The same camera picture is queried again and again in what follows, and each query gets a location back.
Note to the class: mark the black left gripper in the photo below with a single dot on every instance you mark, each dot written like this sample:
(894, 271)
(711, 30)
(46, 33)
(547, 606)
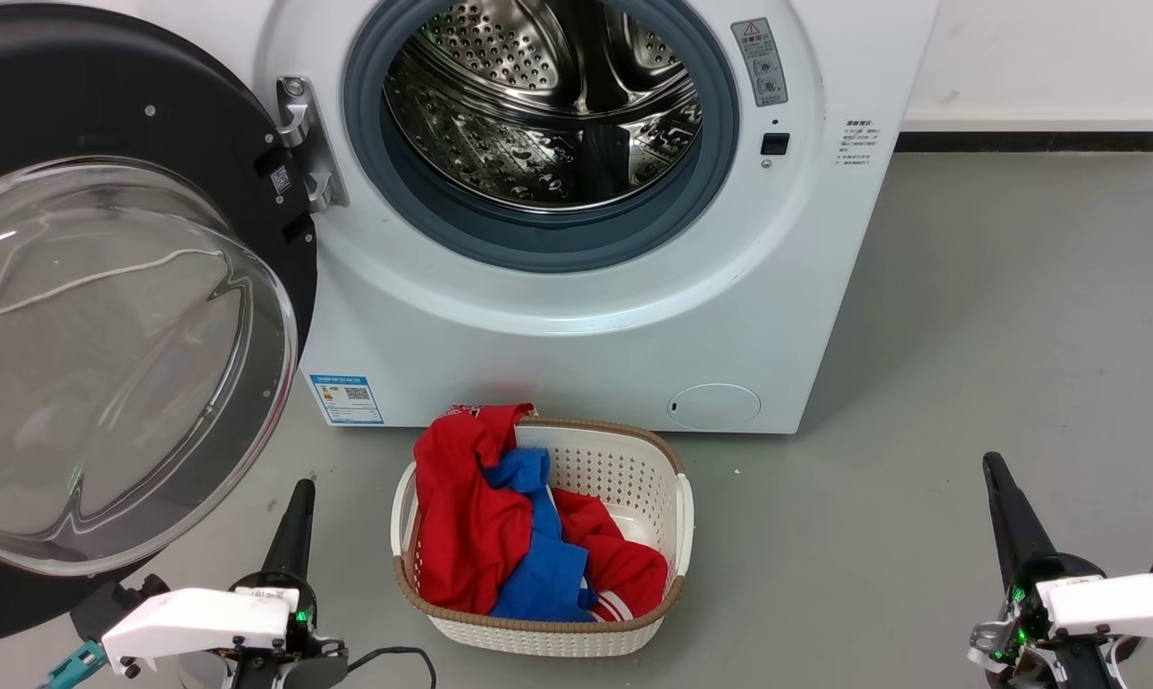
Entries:
(289, 660)

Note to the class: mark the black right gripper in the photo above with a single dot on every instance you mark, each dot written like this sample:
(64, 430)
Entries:
(1021, 632)

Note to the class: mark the black round glass washer door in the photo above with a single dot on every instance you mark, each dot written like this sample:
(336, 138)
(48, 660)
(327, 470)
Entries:
(155, 86)

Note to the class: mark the white front-load washing machine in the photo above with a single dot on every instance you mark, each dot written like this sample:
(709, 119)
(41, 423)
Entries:
(557, 373)

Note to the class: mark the silver metal door hinge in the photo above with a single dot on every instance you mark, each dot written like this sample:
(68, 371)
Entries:
(310, 144)

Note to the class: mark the blue energy label sticker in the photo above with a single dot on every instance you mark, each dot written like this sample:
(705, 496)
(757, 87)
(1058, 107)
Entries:
(346, 400)

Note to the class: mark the red garment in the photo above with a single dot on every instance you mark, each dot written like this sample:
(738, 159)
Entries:
(471, 522)

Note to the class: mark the blue garment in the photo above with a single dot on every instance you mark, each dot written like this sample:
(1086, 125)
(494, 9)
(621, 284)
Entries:
(543, 574)

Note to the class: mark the cream plastic laundry basket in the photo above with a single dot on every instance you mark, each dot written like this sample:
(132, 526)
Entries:
(614, 469)

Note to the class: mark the round white filter cover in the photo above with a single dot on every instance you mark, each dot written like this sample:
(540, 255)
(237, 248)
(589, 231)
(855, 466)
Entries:
(715, 407)

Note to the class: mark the grey warning sticker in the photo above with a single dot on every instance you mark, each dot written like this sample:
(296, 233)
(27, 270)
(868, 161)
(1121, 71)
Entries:
(760, 62)

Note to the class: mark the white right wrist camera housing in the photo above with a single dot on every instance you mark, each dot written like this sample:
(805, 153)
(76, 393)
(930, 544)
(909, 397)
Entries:
(1121, 603)

